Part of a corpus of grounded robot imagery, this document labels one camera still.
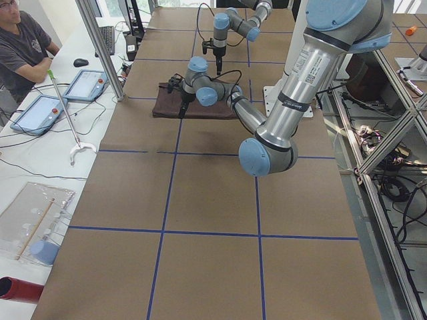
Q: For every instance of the blue plastic cup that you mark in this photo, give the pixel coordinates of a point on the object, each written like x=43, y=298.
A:
x=44, y=251

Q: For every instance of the far blue teach pendant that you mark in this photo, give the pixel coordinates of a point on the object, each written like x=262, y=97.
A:
x=87, y=86

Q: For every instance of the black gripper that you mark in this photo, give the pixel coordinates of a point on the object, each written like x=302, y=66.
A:
x=219, y=52
x=185, y=97

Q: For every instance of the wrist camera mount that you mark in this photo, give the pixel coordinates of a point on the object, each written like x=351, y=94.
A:
x=207, y=45
x=174, y=83

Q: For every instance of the blue teach pendant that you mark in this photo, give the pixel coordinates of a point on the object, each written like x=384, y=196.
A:
x=39, y=116
x=87, y=86

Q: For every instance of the aluminium frame rail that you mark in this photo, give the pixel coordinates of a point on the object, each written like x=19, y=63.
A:
x=379, y=106

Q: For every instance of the near blue teach pendant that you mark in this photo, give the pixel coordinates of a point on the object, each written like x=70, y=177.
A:
x=39, y=116

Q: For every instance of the white camera pole base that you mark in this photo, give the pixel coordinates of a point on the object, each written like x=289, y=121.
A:
x=272, y=95

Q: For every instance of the seated man grey shirt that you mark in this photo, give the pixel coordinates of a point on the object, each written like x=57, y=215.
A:
x=26, y=51

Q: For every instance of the red cylinder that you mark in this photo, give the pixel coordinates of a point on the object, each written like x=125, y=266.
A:
x=20, y=291

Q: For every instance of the black computer mouse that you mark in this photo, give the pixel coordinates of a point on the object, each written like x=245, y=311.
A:
x=80, y=62

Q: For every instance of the dark brown t-shirt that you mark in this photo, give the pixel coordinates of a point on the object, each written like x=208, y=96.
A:
x=167, y=106

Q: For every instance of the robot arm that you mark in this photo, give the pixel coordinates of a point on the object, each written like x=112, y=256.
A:
x=333, y=28
x=231, y=20

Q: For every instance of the clear plastic bag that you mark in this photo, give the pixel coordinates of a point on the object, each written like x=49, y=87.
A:
x=38, y=212

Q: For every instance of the aluminium frame post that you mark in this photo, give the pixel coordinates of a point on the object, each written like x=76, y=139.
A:
x=90, y=22

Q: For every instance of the reacher grabber stick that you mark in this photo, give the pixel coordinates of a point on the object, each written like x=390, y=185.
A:
x=80, y=146

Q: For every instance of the black keyboard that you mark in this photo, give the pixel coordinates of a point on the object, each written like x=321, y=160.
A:
x=108, y=36

